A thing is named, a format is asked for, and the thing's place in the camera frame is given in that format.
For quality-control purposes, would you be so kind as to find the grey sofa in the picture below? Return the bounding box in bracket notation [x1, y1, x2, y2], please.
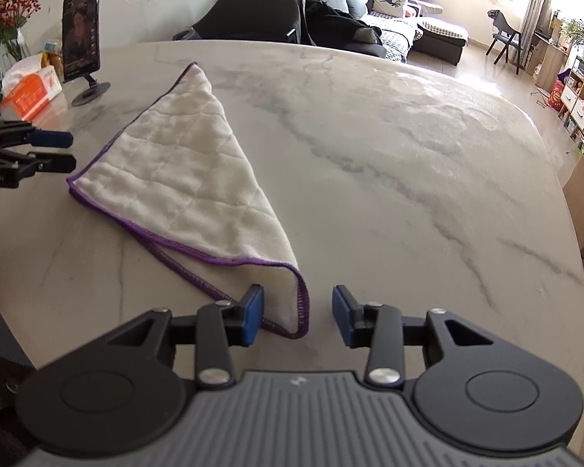
[172, 0, 468, 66]

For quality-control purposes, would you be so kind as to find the red bag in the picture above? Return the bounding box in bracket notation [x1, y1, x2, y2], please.
[547, 80, 566, 111]

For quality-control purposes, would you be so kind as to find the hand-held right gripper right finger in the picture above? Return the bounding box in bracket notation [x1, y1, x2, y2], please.
[332, 284, 492, 390]

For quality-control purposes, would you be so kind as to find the black smartphone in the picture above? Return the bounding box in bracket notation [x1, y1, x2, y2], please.
[62, 0, 102, 83]

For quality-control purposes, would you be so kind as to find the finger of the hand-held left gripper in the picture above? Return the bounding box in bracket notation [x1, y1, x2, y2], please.
[0, 119, 74, 149]
[0, 148, 77, 177]

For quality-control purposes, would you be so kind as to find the orange tissue box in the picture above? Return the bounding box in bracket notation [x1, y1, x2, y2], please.
[0, 65, 63, 120]

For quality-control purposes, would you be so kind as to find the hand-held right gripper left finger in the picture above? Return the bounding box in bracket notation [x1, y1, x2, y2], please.
[109, 283, 266, 390]

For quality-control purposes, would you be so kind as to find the wooden desk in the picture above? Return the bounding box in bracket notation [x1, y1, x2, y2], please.
[530, 34, 573, 91]

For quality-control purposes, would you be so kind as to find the white deer print pillow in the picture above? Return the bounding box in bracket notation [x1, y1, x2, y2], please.
[372, 0, 411, 17]

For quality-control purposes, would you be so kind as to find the dark ottoman with patterned cover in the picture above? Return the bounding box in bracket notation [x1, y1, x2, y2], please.
[413, 17, 468, 65]

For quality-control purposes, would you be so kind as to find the wooden shelf unit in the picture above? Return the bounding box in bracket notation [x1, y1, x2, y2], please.
[559, 56, 584, 123]

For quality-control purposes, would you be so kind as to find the patterned sofa blanket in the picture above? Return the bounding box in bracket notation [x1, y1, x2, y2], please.
[360, 14, 419, 57]

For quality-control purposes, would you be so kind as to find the black jacket with white cord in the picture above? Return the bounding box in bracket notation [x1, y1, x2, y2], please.
[302, 0, 383, 47]

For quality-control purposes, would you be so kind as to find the black round phone stand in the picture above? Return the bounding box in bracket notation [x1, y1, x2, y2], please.
[71, 77, 111, 107]

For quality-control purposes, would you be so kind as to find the dark wooden dining chair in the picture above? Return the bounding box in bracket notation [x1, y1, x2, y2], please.
[487, 10, 524, 75]

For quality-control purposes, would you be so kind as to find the grey curtain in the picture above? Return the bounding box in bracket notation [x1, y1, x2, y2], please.
[521, 0, 560, 71]

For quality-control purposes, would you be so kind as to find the white towel with purple edge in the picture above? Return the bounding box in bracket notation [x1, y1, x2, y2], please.
[67, 61, 312, 340]

